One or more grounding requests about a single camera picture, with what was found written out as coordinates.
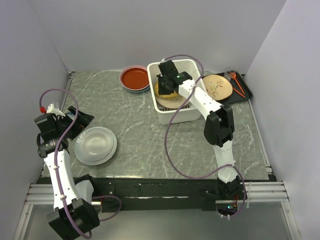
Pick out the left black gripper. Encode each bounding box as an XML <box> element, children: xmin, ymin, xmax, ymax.
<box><xmin>56</xmin><ymin>106</ymin><xmax>94</xmax><ymax>140</ymax></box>

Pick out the round bamboo mat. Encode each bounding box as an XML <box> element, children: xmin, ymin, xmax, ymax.
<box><xmin>154</xmin><ymin>81</ymin><xmax>181</xmax><ymax>100</ymax></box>

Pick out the cream floral plate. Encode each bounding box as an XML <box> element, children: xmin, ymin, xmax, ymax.
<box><xmin>155</xmin><ymin>95</ymin><xmax>186</xmax><ymax>109</ymax></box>

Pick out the red round plate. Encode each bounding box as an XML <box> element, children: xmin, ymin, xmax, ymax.
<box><xmin>119</xmin><ymin>65</ymin><xmax>150</xmax><ymax>93</ymax></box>

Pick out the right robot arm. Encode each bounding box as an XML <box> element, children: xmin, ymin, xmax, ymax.
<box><xmin>157</xmin><ymin>58</ymin><xmax>244</xmax><ymax>199</ymax></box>

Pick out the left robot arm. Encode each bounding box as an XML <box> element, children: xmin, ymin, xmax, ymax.
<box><xmin>34</xmin><ymin>103</ymin><xmax>100</xmax><ymax>240</ymax></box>

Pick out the white plastic bin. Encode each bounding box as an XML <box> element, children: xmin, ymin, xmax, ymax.
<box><xmin>146</xmin><ymin>59</ymin><xmax>209</xmax><ymax>125</ymax></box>

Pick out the beige bird pattern plate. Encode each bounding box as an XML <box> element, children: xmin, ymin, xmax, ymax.
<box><xmin>202</xmin><ymin>74</ymin><xmax>233</xmax><ymax>101</ymax></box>

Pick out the clear plastic cup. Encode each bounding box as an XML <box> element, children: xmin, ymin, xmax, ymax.
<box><xmin>223</xmin><ymin>67</ymin><xmax>237</xmax><ymax>81</ymax></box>

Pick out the orange plastic spoon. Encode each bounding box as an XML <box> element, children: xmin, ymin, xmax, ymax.
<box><xmin>230</xmin><ymin>71</ymin><xmax>245</xmax><ymax>95</ymax></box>

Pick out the orange plastic fork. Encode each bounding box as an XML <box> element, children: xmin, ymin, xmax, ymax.
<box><xmin>232</xmin><ymin>88</ymin><xmax>245</xmax><ymax>98</ymax></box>

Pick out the black tray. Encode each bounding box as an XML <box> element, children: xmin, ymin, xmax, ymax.
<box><xmin>208</xmin><ymin>71</ymin><xmax>253</xmax><ymax>105</ymax></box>

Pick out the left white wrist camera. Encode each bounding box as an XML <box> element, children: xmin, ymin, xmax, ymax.
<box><xmin>39</xmin><ymin>102</ymin><xmax>66</xmax><ymax>117</ymax></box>

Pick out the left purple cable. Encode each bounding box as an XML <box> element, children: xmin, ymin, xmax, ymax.
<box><xmin>39</xmin><ymin>88</ymin><xmax>123</xmax><ymax>239</ymax></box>

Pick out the purple cable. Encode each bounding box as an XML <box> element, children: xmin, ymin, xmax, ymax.
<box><xmin>161</xmin><ymin>54</ymin><xmax>247</xmax><ymax>218</ymax></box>
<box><xmin>39</xmin><ymin>88</ymin><xmax>123</xmax><ymax>239</ymax></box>

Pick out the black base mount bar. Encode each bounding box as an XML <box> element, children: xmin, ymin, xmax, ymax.
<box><xmin>37</xmin><ymin>176</ymin><xmax>251</xmax><ymax>213</ymax></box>

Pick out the aluminium rail frame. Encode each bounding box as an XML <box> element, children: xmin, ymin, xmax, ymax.
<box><xmin>24</xmin><ymin>182</ymin><xmax>289</xmax><ymax>205</ymax></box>

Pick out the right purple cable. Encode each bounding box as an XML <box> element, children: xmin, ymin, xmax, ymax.
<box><xmin>161</xmin><ymin>54</ymin><xmax>247</xmax><ymax>218</ymax></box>

